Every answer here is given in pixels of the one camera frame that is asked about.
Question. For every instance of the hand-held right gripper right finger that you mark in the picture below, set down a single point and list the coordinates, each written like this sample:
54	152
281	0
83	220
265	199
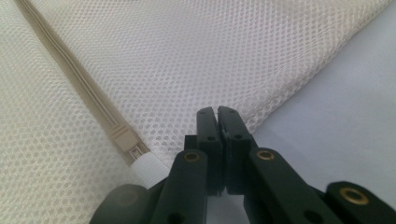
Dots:
233	140

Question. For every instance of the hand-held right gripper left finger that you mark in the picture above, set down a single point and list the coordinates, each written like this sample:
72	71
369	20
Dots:
209	146

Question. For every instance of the white mesh laundry bag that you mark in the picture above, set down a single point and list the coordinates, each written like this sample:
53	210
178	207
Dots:
162	62

